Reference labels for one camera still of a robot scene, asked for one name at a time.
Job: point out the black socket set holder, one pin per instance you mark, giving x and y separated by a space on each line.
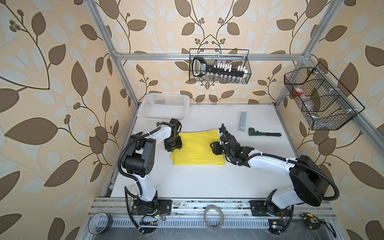
203 66

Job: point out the green pipe wrench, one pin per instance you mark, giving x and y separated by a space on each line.
253 132

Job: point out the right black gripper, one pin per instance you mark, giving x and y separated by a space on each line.
215 147

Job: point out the aluminium frame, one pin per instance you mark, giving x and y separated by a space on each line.
153 39

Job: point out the white plastic basket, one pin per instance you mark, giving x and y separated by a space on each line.
157 106

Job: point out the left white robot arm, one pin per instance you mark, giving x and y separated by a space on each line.
138 157

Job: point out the light blue block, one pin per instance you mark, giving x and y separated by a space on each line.
242 126

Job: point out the clear tape roll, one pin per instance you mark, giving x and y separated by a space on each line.
213 217

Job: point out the red white cup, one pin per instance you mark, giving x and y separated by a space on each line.
296 92

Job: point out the side black wire basket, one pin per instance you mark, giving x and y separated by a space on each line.
327 103

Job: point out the black tape roll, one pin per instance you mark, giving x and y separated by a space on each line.
100 223

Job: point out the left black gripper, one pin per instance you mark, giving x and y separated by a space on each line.
170 148

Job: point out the back black wire basket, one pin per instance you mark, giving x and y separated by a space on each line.
221 53

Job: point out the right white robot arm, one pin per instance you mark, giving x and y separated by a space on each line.
308 183

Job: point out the yellow trousers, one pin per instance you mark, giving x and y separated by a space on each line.
196 149

